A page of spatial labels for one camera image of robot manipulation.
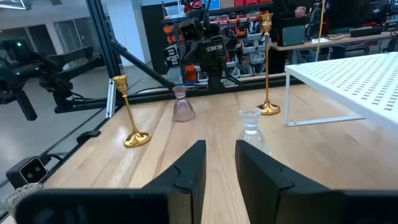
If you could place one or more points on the storage rack with bins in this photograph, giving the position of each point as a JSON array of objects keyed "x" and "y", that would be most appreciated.
[{"x": 248, "y": 46}]

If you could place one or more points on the tall gold candlestick holder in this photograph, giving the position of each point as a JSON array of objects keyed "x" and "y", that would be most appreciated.
[{"x": 268, "y": 108}]

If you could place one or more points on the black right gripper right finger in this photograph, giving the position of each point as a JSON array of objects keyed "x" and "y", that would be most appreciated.
[{"x": 267, "y": 193}]

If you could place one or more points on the pink glass candle holder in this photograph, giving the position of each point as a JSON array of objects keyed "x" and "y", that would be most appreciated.
[{"x": 183, "y": 110}]

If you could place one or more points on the short gold candlestick holder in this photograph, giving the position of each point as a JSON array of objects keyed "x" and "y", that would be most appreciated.
[{"x": 136, "y": 139}]

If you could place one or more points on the white perforated shelf rack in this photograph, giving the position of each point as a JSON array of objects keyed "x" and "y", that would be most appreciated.
[{"x": 357, "y": 84}]

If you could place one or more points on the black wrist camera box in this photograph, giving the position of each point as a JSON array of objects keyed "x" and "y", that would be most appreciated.
[{"x": 189, "y": 30}]

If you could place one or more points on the black monitor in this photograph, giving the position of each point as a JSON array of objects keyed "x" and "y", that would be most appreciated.
[{"x": 348, "y": 12}]

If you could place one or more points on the dark teal laptop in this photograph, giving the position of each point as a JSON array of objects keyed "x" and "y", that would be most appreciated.
[{"x": 293, "y": 35}]

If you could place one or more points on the black table-level camera box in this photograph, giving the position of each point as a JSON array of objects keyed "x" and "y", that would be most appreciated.
[{"x": 31, "y": 171}]

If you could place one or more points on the clear glass candle holder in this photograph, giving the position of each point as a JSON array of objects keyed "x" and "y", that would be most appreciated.
[{"x": 250, "y": 124}]

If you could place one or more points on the wooden background desk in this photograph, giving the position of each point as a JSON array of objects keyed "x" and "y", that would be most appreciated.
[{"x": 342, "y": 40}]

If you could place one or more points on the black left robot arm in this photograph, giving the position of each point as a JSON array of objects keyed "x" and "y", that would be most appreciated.
[{"x": 214, "y": 77}]

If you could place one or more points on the black background robot arm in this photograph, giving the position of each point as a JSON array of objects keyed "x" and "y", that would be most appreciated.
[{"x": 46, "y": 71}]

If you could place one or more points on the white frame bracket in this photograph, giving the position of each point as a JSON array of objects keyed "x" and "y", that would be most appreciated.
[{"x": 110, "y": 99}]

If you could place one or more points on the person's hand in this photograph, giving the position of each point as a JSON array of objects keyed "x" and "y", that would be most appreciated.
[{"x": 300, "y": 12}]

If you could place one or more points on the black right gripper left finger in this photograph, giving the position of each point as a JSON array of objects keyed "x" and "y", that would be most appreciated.
[{"x": 186, "y": 193}]

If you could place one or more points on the black frame clip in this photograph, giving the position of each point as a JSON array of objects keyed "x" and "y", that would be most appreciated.
[{"x": 88, "y": 136}]

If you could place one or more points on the person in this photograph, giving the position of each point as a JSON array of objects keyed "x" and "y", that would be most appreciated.
[{"x": 286, "y": 9}]

